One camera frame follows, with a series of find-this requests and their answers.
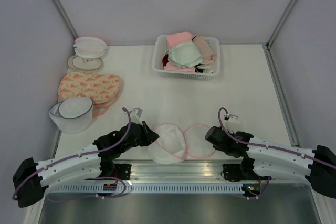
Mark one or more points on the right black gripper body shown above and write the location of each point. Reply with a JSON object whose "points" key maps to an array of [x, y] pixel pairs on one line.
{"points": [[224, 149]]}

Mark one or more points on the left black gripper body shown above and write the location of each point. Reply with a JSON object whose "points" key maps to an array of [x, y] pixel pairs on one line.
{"points": [[143, 139]]}

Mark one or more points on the white mesh laundry bag pink zipper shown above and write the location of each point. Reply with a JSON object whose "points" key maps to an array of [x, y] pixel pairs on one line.
{"points": [[174, 145]]}

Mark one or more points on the mint green bra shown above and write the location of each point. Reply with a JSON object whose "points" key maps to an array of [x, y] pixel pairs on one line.
{"points": [[186, 54]]}

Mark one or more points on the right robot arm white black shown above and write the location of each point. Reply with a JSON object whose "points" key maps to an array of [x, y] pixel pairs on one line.
{"points": [[265, 160]]}

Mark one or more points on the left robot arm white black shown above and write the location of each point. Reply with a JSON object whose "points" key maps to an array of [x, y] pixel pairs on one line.
{"points": [[34, 180]]}

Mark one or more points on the pink laundry bag under stack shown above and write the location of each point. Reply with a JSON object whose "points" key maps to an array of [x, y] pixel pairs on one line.
{"points": [[98, 111]]}

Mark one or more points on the carrot print laundry bag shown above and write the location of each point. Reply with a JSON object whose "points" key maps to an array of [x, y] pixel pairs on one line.
{"points": [[99, 87]]}

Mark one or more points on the grey-trimmed white mesh laundry bag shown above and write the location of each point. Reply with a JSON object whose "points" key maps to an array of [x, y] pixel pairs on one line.
{"points": [[72, 115]]}

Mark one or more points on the white bra in basket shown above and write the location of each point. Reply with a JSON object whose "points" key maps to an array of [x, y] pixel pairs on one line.
{"points": [[207, 69]]}

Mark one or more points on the dark red black bra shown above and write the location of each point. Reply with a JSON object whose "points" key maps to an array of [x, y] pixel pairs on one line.
{"points": [[165, 62]]}

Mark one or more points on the beige bra in basket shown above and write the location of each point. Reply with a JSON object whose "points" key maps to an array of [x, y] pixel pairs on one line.
{"points": [[208, 55]]}

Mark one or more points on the pink bra in basket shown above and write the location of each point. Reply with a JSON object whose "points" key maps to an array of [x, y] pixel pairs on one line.
{"points": [[174, 40]]}

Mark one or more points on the white plastic perforated basket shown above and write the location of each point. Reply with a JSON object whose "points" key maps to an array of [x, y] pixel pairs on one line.
{"points": [[161, 48]]}

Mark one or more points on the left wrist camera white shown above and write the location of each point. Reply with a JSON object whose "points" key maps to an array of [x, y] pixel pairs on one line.
{"points": [[135, 115]]}

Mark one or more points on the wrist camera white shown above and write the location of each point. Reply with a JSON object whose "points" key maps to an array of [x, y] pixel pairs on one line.
{"points": [[135, 115], [232, 124]]}

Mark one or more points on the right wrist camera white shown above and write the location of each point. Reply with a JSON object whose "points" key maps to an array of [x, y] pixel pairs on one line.
{"points": [[232, 124]]}

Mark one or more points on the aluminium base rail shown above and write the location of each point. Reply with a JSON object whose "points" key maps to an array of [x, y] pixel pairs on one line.
{"points": [[136, 170]]}

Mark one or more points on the white slotted cable duct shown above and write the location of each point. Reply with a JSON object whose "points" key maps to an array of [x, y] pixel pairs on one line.
{"points": [[170, 188]]}

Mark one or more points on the right aluminium frame post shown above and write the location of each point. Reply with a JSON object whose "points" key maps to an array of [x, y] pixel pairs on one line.
{"points": [[281, 22]]}

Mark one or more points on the aluminium frame post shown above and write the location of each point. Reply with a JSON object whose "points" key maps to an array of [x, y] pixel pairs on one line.
{"points": [[65, 18], [281, 22]]}

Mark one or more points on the left aluminium frame post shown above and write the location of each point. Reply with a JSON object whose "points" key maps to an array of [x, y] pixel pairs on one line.
{"points": [[65, 18]]}

